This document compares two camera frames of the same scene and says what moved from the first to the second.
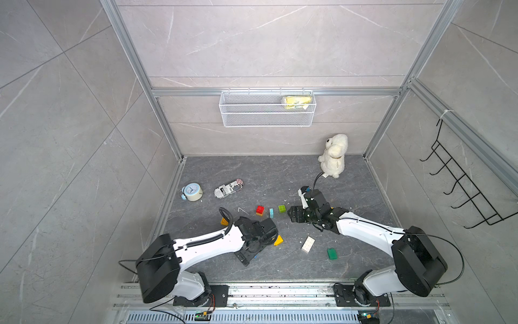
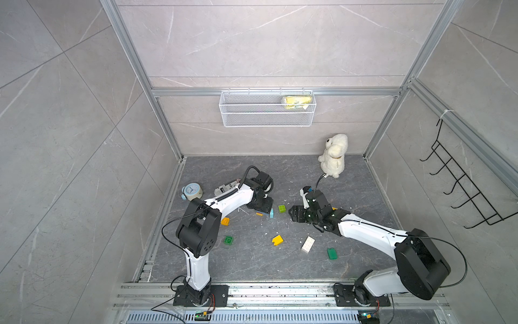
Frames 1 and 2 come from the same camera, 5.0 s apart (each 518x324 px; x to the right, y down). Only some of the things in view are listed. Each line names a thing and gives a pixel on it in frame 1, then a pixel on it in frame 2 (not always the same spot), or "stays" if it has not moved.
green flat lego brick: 332,254 stays
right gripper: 295,215 stays
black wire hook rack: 475,196 stays
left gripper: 247,257 → 267,208
